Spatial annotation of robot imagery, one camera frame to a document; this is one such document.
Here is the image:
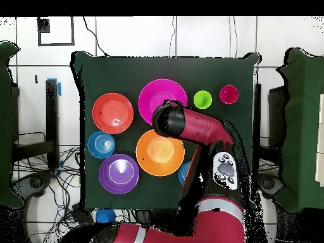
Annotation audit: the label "orange plastic bowl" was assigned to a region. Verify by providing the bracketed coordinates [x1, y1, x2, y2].
[135, 128, 185, 177]

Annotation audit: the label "green cloth side table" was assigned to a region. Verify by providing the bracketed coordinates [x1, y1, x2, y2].
[0, 41, 25, 209]
[275, 47, 324, 213]

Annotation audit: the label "red-orange plastic bowl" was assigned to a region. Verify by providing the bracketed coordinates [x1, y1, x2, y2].
[92, 92, 134, 135]

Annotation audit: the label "dark green tablecloth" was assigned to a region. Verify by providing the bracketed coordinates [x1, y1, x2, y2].
[70, 50, 261, 212]

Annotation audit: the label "black post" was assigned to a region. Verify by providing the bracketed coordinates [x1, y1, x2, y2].
[253, 83, 262, 142]

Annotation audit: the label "tangle of cables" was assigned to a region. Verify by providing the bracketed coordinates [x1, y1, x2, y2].
[12, 131, 137, 243]

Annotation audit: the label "dark grey office chair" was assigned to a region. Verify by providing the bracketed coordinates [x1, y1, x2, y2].
[256, 173, 285, 199]
[11, 170, 54, 203]

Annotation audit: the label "blue plastic cup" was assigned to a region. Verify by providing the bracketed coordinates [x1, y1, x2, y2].
[95, 209, 116, 224]

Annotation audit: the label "crimson pink plastic cup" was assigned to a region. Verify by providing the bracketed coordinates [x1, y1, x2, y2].
[218, 85, 240, 105]

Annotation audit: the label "green plastic cup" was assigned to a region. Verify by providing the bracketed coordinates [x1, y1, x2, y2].
[193, 90, 213, 110]

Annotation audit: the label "magenta pink plastic bowl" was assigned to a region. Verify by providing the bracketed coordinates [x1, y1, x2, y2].
[137, 78, 189, 126]

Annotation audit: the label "thin black cable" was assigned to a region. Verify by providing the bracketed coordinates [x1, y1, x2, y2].
[228, 16, 238, 58]
[82, 16, 110, 57]
[170, 16, 177, 57]

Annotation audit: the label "black frame with blue tape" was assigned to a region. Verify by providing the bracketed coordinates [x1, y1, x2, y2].
[11, 78, 62, 170]

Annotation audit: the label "black furniture panel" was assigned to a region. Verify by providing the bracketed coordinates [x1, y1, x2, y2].
[8, 82, 20, 142]
[268, 85, 288, 147]

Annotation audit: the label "beige boxes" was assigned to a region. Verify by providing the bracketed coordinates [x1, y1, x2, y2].
[315, 93, 324, 187]

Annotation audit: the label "purple plastic bowl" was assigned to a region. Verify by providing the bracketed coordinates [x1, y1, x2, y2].
[98, 153, 140, 195]

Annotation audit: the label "blue plastic bowl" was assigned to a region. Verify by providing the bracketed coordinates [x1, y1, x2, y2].
[87, 130, 116, 159]
[178, 161, 192, 186]

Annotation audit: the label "black box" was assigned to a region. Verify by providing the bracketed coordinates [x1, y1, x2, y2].
[72, 203, 95, 228]

